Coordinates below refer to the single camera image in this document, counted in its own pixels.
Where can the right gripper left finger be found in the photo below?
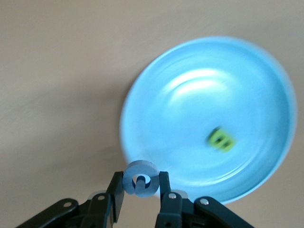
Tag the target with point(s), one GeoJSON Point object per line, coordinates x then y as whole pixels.
{"type": "Point", "coordinates": [99, 211]}

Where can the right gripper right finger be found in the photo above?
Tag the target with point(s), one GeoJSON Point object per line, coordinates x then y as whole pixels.
{"type": "Point", "coordinates": [171, 211]}

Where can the blue letter G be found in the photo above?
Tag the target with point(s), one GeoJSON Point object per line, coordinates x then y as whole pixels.
{"type": "Point", "coordinates": [142, 166]}

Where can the green letter B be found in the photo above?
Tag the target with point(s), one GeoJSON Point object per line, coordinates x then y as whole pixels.
{"type": "Point", "coordinates": [212, 140]}

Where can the blue plate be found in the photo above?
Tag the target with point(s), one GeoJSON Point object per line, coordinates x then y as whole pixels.
{"type": "Point", "coordinates": [190, 107]}

